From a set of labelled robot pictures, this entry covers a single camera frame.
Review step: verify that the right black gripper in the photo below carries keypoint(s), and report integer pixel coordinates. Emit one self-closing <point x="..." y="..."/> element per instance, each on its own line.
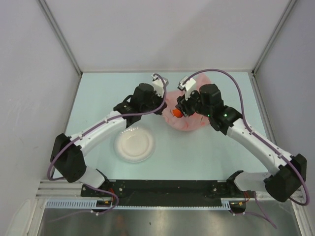
<point x="183" y="104"/>

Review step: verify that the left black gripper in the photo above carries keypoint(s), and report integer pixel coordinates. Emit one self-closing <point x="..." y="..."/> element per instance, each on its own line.
<point x="159" y="98"/>

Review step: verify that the fake orange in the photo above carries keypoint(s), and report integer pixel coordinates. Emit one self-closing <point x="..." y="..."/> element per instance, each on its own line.
<point x="177" y="113"/>

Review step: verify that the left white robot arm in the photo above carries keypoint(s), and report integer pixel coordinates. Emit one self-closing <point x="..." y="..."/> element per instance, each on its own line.
<point x="68" y="155"/>

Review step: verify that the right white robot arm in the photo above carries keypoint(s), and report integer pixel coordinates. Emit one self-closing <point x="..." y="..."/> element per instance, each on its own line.
<point x="285" y="172"/>

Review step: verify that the white plate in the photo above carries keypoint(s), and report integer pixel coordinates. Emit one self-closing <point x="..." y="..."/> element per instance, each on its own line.
<point x="135" y="144"/>

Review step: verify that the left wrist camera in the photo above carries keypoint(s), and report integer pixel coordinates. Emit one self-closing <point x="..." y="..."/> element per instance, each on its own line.
<point x="158" y="84"/>

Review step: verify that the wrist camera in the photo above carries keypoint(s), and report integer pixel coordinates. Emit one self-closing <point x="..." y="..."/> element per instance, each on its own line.
<point x="158" y="84"/>
<point x="187" y="84"/>

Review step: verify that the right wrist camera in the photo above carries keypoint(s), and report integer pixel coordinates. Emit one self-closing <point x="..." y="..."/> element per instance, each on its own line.
<point x="187" y="84"/>

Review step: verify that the right side aluminium rail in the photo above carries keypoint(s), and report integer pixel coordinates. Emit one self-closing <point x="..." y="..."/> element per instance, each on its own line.
<point x="262" y="109"/>

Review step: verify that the aluminium rail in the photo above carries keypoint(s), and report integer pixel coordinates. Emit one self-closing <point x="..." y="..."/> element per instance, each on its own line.
<point x="59" y="189"/>
<point x="262" y="109"/>

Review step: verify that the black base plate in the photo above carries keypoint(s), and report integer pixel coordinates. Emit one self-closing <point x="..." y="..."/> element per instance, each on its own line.
<point x="170" y="192"/>

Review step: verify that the white cable duct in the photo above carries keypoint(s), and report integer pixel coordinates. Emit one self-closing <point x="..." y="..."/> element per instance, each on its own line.
<point x="100" y="204"/>

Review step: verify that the right aluminium frame post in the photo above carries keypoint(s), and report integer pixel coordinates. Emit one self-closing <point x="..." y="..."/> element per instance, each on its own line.
<point x="274" y="35"/>

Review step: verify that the aluminium frame post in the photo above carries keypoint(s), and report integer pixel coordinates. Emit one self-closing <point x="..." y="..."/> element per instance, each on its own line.
<point x="274" y="35"/>
<point x="48" y="14"/>

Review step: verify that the aluminium front rail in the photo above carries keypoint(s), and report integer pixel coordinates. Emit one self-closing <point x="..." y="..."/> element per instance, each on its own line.
<point x="59" y="189"/>

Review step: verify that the left aluminium frame post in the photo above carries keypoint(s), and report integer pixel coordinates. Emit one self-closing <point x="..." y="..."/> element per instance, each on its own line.
<point x="48" y="14"/>

